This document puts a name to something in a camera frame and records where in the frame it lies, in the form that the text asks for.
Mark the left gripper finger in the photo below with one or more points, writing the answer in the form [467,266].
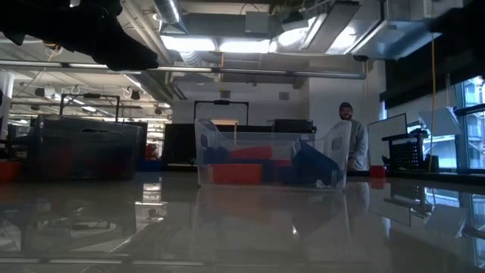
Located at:
[130,57]

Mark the smoky grey plastic bin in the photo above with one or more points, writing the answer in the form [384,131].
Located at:
[83,151]

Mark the long red-orange toy brick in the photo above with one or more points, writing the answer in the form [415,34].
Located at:
[237,174]
[252,152]
[9,171]

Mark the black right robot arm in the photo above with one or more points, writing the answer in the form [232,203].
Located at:
[451,22]

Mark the ceiling light panel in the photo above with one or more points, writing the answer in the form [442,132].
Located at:
[244,46]
[189,43]

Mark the black monitor panel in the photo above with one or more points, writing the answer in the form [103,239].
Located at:
[180,144]

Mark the white column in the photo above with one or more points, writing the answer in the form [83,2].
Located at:
[7,95]

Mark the clear plastic bin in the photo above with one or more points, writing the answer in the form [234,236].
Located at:
[212,129]

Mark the long horizontal ceiling pipe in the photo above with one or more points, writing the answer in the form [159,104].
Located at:
[246,70]

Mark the grey ceiling box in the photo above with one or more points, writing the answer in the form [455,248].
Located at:
[257,22]

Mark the black box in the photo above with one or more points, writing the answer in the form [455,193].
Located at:
[293,126]

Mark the person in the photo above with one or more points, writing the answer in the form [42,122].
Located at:
[358,140]

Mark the whiteboard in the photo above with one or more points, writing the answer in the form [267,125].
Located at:
[386,138]

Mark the small red toy brick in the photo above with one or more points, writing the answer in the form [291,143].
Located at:
[377,171]

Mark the black perforated crate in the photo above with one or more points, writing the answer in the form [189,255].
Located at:
[405,153]

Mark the black station frame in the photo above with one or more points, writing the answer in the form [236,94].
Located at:
[89,96]
[221,102]

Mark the silver ventilation duct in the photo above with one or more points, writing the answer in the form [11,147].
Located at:
[170,13]

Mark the large white air duct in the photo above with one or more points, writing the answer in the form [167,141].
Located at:
[379,34]

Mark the black aluminium table frame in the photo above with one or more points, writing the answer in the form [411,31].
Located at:
[454,177]

